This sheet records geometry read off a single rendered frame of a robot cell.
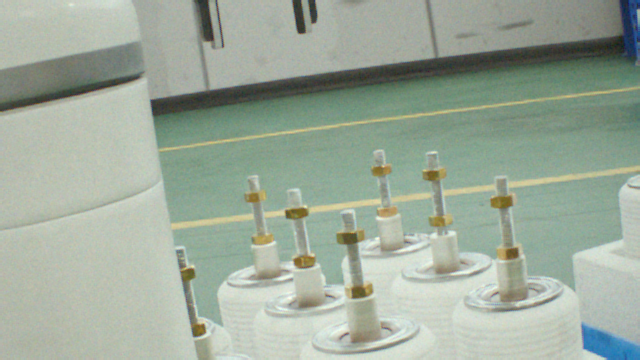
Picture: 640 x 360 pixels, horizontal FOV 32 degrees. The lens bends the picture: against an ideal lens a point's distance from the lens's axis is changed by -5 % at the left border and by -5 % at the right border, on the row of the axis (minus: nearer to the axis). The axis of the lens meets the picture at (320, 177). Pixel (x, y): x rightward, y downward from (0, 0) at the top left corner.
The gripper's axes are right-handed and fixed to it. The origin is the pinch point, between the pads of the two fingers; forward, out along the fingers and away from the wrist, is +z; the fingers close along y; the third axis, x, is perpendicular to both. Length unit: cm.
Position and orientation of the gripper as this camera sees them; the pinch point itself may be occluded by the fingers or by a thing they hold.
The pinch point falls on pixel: (259, 24)
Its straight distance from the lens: 88.2
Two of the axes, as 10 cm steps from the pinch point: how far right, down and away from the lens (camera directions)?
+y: -9.5, 1.9, -2.5
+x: 2.7, 1.1, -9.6
